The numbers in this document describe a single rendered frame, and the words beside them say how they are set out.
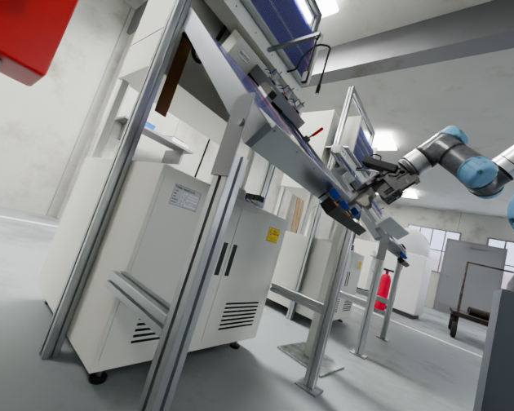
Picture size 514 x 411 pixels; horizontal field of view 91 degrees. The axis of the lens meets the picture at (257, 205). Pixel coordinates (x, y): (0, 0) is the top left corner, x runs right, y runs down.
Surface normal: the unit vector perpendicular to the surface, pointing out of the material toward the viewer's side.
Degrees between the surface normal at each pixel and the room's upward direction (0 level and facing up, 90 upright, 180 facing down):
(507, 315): 90
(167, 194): 90
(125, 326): 90
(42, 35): 90
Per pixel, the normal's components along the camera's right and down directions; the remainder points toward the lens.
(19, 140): 0.74, 0.15
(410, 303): -0.65, -0.29
